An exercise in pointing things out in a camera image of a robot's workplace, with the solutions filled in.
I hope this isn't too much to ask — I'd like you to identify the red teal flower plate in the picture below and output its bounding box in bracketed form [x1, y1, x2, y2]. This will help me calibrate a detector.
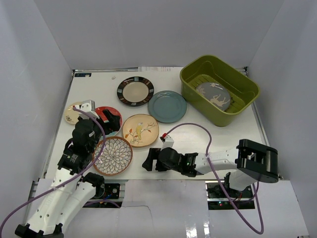
[96, 106, 122, 137]

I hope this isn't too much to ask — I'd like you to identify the beige bird pattern plate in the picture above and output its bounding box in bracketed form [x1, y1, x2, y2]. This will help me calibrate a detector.
[122, 114, 159, 148]

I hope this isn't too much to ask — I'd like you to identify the white petal pattern plate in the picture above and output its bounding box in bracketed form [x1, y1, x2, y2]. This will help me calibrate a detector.
[92, 136, 133, 176]

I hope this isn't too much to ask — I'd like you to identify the black rimmed beige plate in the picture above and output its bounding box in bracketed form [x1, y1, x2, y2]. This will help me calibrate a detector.
[116, 76, 155, 107]

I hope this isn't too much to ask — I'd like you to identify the cream small flower plate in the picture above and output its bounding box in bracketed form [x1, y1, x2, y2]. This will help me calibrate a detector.
[63, 102, 83, 125]

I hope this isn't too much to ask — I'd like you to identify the blue-grey ceramic plate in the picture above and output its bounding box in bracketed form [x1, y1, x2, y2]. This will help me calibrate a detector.
[148, 90, 187, 124]

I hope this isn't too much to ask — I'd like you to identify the grey rabbit pattern plate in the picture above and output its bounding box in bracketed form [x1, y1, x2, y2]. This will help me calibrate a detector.
[196, 82, 231, 111]

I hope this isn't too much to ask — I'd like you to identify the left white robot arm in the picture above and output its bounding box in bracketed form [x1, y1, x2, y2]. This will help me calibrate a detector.
[15, 105, 105, 238]

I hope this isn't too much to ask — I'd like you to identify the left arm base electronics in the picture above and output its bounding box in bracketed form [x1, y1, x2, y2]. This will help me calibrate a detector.
[92, 183, 122, 205]

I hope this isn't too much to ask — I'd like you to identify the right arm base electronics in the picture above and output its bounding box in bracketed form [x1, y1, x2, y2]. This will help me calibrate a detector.
[205, 180, 255, 210]

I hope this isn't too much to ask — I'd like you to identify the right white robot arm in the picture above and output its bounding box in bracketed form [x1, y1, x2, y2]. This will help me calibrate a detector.
[142, 136, 278, 198]

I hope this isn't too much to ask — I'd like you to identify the green plastic bin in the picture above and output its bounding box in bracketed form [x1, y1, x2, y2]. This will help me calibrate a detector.
[180, 55, 260, 127]

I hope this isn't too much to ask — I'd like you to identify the blue label sticker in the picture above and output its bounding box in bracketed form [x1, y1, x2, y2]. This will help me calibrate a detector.
[74, 73, 92, 77]

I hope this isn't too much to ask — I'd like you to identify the white paper sheet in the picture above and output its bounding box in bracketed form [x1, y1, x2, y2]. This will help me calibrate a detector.
[138, 66, 183, 72]

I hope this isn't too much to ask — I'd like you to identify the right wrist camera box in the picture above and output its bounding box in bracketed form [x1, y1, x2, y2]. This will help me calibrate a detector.
[160, 133, 174, 150]

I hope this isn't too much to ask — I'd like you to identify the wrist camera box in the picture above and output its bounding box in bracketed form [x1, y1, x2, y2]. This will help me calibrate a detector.
[73, 100, 99, 119]
[160, 133, 174, 150]

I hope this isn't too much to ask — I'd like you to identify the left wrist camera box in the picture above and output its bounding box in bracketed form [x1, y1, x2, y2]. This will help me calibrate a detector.
[73, 100, 99, 119]

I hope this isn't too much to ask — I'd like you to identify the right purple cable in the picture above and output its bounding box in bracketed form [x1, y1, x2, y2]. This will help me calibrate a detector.
[163, 122, 264, 235]

